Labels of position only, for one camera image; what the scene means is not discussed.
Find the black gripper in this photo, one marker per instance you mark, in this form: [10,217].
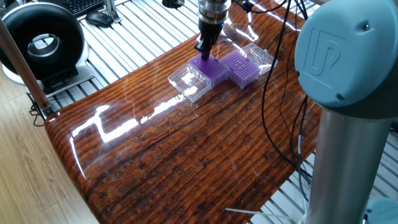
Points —
[211,31]

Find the purple tip holder clear lid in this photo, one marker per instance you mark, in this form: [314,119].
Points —
[189,84]
[245,71]

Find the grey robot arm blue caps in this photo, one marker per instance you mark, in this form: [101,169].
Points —
[348,56]

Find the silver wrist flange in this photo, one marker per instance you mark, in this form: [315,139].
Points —
[214,9]

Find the black round disc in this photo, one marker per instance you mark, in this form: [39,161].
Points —
[172,3]

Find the glossy wood grain sheet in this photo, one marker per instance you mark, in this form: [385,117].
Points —
[186,155]

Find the black computer mouse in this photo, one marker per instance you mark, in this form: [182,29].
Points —
[99,18]

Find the black computer keyboard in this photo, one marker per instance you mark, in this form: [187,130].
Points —
[81,5]

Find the small aluminium bracket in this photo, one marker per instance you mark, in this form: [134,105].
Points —
[110,11]

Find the brown frame post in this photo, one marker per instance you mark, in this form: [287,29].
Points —
[21,65]

